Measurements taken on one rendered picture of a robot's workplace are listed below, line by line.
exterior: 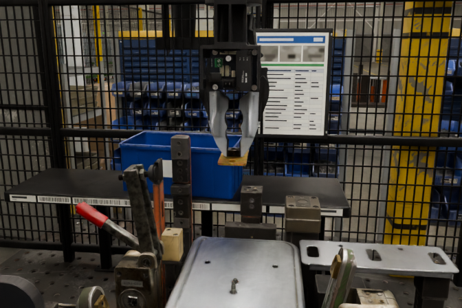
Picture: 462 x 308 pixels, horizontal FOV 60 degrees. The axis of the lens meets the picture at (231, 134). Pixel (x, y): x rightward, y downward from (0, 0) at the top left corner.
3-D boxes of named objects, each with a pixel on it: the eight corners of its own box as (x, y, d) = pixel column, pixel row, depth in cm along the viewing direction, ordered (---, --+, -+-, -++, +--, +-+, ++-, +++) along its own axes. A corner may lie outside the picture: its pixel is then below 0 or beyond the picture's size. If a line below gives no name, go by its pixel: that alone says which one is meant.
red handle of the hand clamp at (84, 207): (155, 258, 66) (73, 205, 66) (148, 267, 66) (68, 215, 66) (162, 245, 70) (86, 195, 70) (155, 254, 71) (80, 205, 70)
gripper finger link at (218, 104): (200, 163, 52) (204, 92, 50) (207, 151, 57) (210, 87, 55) (224, 166, 52) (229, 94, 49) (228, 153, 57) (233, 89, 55)
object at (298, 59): (327, 139, 115) (333, 28, 108) (249, 137, 118) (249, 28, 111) (326, 137, 117) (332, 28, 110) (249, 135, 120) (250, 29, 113)
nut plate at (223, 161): (245, 166, 52) (246, 157, 52) (216, 165, 53) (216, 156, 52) (249, 150, 61) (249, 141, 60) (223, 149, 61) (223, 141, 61)
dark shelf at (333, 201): (350, 218, 97) (351, 207, 96) (3, 202, 107) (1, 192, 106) (337, 187, 118) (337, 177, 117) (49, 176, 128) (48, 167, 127)
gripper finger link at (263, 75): (236, 123, 54) (232, 58, 52) (236, 120, 56) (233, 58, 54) (270, 121, 54) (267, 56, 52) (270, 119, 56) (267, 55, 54)
